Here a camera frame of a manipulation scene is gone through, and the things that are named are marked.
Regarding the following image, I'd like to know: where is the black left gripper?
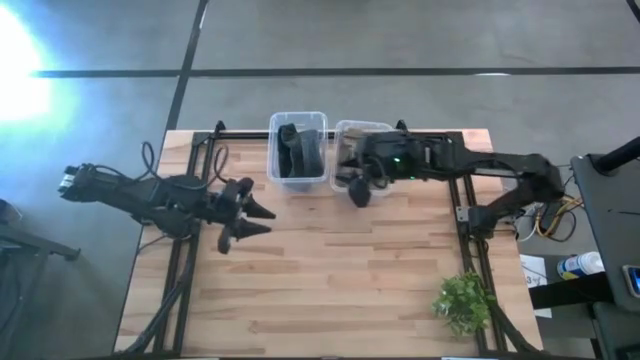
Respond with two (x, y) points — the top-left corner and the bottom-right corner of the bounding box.
(208, 176), (277, 255)

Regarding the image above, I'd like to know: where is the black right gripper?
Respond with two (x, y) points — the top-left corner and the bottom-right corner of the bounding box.
(338, 130), (427, 209)

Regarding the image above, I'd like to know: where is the black hat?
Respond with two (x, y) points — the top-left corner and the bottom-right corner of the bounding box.
(276, 122), (304, 180)

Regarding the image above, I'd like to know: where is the clear plastic bin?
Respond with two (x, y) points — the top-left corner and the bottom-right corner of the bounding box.
(329, 119), (397, 197)
(266, 110), (330, 194)

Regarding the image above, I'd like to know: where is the small green plant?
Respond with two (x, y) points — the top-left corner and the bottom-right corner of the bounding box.
(431, 271), (498, 337)

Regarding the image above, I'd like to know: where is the black power adapter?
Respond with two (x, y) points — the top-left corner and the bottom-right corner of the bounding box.
(543, 202), (567, 232)

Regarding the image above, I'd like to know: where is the white paper sheet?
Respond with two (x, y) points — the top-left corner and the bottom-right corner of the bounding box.
(519, 253), (554, 320)

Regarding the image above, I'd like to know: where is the black stand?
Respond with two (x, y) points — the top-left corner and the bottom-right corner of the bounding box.
(0, 198), (82, 263)

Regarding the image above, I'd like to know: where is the white and blue can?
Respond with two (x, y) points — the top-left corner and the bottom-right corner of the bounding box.
(556, 250), (607, 281)

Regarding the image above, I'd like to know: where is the black bar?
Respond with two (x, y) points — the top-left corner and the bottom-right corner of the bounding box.
(528, 271), (617, 310)

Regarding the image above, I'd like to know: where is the grey side table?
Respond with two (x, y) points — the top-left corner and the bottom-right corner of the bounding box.
(571, 149), (640, 312)

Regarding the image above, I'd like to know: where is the black pole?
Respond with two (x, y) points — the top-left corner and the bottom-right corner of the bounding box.
(593, 135), (640, 175)

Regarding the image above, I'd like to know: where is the smartphone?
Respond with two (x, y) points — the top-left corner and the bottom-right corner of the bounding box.
(621, 264), (640, 299)

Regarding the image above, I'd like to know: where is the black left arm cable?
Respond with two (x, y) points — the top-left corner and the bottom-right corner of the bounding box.
(139, 140), (232, 193)

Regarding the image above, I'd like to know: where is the black metal table frame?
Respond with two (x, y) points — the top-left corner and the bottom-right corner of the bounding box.
(114, 119), (542, 359)

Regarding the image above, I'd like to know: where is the white cable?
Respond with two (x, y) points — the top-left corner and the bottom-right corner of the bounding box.
(514, 202), (551, 243)

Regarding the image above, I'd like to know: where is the yellow cable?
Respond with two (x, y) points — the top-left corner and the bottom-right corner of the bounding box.
(534, 195), (585, 238)

